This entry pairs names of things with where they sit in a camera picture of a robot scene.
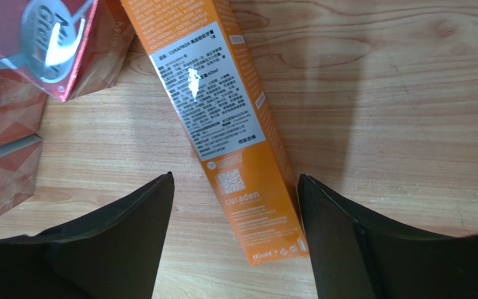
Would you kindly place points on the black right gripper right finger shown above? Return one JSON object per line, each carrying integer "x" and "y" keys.
{"x": 359, "y": 253}

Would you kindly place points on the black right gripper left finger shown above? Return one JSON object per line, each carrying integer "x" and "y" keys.
{"x": 112, "y": 252}

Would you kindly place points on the orange toothpaste box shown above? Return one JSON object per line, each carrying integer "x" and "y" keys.
{"x": 201, "y": 57}

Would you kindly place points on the red toothpaste box front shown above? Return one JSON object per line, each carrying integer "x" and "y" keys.
{"x": 19, "y": 161}

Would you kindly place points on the red toothpaste box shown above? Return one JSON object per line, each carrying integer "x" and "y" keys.
{"x": 65, "y": 48}
{"x": 22, "y": 106}
{"x": 19, "y": 161}

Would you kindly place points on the red toothpaste box middle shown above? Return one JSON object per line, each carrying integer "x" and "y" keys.
{"x": 22, "y": 106}

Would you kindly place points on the red toothpaste box back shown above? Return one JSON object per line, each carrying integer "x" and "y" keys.
{"x": 65, "y": 48}

